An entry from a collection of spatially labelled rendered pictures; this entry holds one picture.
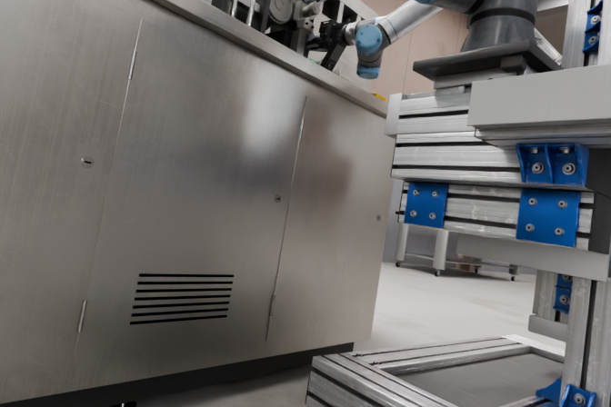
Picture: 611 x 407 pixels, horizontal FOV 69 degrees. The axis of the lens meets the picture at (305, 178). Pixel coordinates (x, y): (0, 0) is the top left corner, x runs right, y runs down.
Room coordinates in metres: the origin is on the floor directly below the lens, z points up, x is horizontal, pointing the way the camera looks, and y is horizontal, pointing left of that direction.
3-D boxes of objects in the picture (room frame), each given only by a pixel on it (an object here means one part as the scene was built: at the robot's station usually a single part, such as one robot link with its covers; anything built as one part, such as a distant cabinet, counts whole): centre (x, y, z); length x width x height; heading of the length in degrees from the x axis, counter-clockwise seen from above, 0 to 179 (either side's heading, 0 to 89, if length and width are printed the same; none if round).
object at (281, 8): (1.53, 0.27, 1.18); 0.26 x 0.12 x 0.12; 47
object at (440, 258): (6.49, -2.43, 0.43); 2.34 x 0.92 x 0.86; 130
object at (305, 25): (1.48, 0.09, 1.05); 0.06 x 0.05 x 0.31; 47
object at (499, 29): (0.83, -0.33, 0.87); 0.15 x 0.15 x 0.10
